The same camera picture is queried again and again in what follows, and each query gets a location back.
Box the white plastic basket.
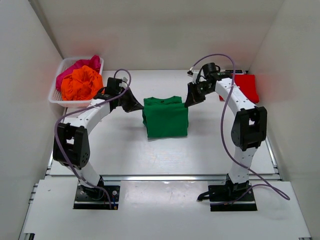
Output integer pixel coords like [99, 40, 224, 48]
[47, 56, 105, 109]

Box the green t shirt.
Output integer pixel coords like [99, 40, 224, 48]
[142, 96, 189, 139]

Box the pink t shirt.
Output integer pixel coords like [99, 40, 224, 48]
[55, 55, 104, 92]

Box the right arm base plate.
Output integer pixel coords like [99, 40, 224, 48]
[197, 185, 258, 212]

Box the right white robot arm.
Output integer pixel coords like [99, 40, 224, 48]
[184, 62, 267, 200]

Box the folded red t shirt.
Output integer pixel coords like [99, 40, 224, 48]
[235, 74, 260, 104]

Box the small black device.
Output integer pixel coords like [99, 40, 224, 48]
[225, 69, 246, 75]

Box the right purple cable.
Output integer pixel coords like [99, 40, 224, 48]
[189, 53, 291, 206]

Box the purple cable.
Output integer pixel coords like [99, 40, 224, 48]
[189, 53, 291, 206]
[53, 68, 132, 210]

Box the aluminium rail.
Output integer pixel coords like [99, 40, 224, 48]
[102, 174, 226, 182]

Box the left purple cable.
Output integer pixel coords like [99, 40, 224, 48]
[53, 68, 132, 210]

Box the orange t shirt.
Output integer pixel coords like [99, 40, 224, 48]
[61, 65, 104, 101]

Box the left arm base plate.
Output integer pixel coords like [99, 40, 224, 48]
[73, 184, 121, 211]

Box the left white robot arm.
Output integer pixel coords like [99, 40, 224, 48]
[53, 77, 144, 201]

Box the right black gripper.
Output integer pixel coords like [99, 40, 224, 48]
[185, 82, 214, 108]

